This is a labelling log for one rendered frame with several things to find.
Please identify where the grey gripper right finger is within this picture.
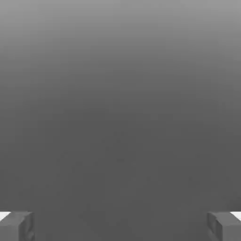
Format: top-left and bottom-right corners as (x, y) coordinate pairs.
(206, 210), (241, 241)

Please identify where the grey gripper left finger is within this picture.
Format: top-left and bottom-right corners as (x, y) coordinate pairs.
(0, 210), (36, 241)

